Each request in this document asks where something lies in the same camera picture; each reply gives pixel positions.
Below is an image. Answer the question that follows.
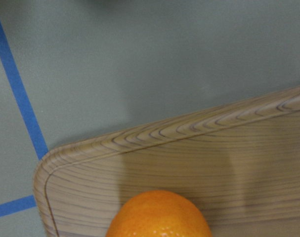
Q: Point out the orange fruit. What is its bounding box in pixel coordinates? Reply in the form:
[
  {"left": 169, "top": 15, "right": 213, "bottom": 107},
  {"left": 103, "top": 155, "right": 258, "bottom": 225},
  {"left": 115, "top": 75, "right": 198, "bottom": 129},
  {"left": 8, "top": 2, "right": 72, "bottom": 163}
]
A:
[{"left": 106, "top": 190, "right": 212, "bottom": 237}]

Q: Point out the wooden tray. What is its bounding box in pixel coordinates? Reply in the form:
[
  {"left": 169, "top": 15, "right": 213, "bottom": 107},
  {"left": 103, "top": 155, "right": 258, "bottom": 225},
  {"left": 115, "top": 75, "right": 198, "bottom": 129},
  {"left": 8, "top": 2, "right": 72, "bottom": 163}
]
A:
[{"left": 33, "top": 87, "right": 300, "bottom": 237}]

